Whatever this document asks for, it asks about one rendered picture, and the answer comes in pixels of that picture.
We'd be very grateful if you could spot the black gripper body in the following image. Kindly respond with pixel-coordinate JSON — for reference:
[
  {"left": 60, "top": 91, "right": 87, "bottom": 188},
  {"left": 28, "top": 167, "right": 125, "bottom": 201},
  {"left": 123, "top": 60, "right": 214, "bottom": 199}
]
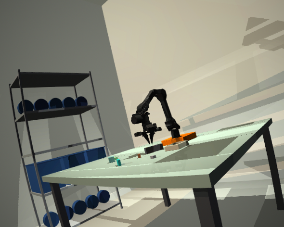
[{"left": 134, "top": 121, "right": 162, "bottom": 137}]

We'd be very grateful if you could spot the teal cube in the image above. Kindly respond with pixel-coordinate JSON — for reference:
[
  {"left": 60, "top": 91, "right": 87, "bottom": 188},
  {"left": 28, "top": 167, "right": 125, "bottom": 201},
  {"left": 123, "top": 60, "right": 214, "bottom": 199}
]
[{"left": 108, "top": 156, "right": 115, "bottom": 163}]

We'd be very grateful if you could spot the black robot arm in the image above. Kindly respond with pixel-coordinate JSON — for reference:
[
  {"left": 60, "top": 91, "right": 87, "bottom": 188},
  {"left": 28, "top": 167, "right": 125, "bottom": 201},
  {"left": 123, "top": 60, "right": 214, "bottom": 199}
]
[{"left": 131, "top": 88, "right": 180, "bottom": 139}]

